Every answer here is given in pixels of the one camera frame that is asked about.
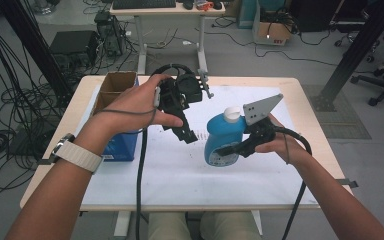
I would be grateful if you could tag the person's right leg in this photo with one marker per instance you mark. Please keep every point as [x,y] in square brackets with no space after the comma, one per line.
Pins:
[233,228]

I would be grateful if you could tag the blue cardboard box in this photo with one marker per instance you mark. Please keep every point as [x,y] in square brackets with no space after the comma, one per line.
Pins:
[123,146]

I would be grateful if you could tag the white desk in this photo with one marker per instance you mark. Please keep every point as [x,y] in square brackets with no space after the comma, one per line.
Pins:
[166,11]

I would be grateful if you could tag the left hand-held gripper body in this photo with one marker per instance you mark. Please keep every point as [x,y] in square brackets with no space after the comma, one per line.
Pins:
[180,93]

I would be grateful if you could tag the black computer mouse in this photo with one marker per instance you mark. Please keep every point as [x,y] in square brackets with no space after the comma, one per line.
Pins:
[188,4]

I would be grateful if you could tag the small orange object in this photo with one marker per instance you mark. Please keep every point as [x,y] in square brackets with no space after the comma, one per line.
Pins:
[204,6]

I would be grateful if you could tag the person's leg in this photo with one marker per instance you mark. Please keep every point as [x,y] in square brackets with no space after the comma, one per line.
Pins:
[170,228]
[233,228]

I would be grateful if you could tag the black tape piece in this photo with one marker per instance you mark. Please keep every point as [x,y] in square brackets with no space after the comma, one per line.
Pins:
[46,162]
[346,183]

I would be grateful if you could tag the black keyboard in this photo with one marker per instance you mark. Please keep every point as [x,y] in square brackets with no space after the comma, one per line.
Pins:
[143,4]

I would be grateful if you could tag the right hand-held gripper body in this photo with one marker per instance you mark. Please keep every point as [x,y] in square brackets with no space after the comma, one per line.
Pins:
[261,133]

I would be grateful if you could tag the person's left leg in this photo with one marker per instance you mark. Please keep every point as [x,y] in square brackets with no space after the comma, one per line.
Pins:
[170,228]

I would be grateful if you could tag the tall blue box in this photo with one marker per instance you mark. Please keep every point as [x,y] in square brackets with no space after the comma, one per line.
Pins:
[246,15]

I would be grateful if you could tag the person's right hand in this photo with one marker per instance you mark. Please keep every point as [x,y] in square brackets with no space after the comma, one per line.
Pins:
[288,145]

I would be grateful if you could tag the blue bottle with white cap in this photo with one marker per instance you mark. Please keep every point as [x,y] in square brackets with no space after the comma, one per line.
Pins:
[223,133]

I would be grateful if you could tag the white table leg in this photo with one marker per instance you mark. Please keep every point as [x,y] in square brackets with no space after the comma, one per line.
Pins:
[256,221]
[121,225]

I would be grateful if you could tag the black equipment box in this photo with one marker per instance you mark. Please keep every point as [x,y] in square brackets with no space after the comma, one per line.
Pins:
[73,43]

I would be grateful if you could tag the person's left hand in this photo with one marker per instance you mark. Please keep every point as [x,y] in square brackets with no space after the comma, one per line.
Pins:
[136,106]

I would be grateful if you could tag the open brown cardboard box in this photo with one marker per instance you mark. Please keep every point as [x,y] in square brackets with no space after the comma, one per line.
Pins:
[273,33]

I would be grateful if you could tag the black computer tower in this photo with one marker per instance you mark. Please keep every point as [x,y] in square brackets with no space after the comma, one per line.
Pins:
[111,33]

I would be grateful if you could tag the black metal stand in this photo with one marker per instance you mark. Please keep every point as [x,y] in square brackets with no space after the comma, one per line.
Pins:
[30,43]
[360,50]

